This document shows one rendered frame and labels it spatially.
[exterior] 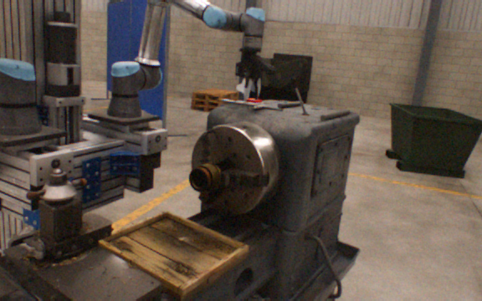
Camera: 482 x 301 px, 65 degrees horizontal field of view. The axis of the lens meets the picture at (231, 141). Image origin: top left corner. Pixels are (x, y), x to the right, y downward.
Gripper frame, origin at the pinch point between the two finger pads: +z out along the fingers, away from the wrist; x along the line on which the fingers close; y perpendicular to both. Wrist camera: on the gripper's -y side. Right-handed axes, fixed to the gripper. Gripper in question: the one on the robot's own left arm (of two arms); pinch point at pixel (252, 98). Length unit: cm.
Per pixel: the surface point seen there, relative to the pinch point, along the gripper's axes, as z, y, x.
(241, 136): 8.6, -17.4, 31.8
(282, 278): 62, -31, 16
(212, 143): 12.2, -8.3, 35.3
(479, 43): -87, -6, -1005
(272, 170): 18.5, -27.4, 26.7
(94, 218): 28, -3, 77
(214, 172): 19.2, -15.4, 42.0
